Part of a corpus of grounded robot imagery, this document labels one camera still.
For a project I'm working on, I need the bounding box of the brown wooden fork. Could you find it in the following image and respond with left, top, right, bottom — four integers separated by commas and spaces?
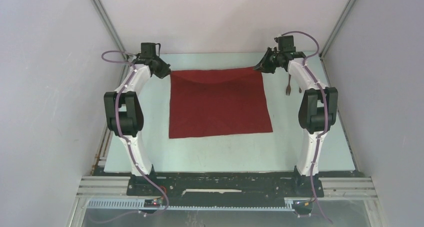
285, 74, 292, 96

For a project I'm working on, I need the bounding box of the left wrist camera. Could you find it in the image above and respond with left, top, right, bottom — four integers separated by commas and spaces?
139, 42, 162, 59

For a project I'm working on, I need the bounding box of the white cable duct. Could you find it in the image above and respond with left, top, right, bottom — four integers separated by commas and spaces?
86, 198, 294, 212

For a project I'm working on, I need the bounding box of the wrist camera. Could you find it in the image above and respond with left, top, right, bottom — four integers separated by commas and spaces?
274, 35, 296, 53
139, 42, 162, 59

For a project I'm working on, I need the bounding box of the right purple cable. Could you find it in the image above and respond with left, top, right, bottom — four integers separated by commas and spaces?
280, 30, 334, 225

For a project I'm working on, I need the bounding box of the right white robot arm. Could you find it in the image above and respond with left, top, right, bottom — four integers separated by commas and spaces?
253, 47, 339, 177

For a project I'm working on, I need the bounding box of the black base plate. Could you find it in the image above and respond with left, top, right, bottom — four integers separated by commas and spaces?
126, 172, 324, 207

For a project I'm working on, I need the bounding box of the red cloth napkin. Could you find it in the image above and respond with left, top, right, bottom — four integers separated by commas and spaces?
168, 67, 273, 139

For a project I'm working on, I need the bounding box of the purple cable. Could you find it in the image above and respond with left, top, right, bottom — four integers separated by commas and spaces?
280, 30, 334, 225
100, 50, 170, 216

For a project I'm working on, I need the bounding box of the aluminium frame rail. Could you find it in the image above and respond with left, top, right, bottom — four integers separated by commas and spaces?
76, 176, 130, 199

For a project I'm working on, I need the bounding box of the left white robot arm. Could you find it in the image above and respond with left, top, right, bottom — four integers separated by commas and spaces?
103, 53, 171, 176

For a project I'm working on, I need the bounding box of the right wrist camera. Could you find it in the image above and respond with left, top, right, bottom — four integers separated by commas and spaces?
274, 35, 296, 53

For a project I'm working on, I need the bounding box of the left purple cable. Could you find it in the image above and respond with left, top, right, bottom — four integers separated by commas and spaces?
100, 50, 170, 216

